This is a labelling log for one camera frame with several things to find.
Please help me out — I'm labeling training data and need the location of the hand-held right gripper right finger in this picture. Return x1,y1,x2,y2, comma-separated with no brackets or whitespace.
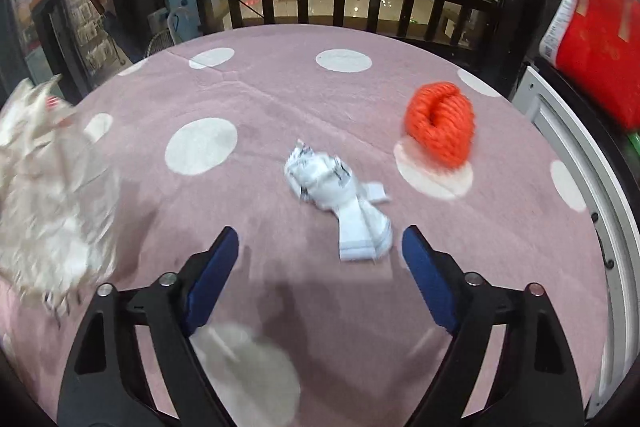
401,225,585,427

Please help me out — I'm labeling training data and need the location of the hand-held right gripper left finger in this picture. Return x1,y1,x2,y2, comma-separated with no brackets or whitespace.
57,227,240,427

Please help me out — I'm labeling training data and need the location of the white paper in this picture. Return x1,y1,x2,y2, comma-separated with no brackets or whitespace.
284,139,393,264

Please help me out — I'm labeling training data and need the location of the large white plastic bag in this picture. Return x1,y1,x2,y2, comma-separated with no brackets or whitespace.
0,74,121,313

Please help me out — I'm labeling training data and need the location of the orange foam net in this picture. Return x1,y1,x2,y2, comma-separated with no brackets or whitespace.
404,82,476,170

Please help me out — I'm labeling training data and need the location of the pink polka-dot tablecloth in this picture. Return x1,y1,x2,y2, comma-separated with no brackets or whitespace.
0,24,608,427

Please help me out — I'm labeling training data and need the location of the white cabinet with drawers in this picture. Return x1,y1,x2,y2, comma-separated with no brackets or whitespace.
510,64,640,418

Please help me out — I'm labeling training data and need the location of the red tote bag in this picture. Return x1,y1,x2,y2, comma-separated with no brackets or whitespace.
539,0,640,132

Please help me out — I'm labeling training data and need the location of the black wooden railing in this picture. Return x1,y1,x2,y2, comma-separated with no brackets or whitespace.
192,0,526,52

